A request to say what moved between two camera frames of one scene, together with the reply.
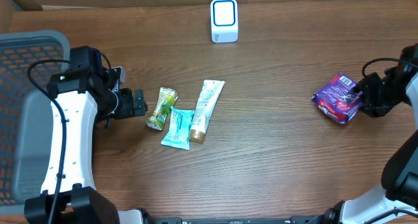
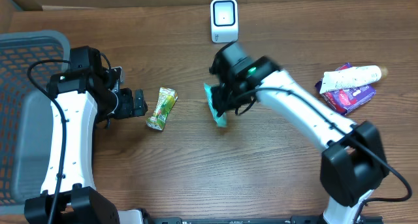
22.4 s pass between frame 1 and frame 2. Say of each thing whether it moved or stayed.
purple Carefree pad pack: moved
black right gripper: moved
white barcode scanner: stayed
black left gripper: stayed
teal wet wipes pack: moved
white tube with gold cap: moved
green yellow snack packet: stayed
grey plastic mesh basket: stayed
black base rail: stayed
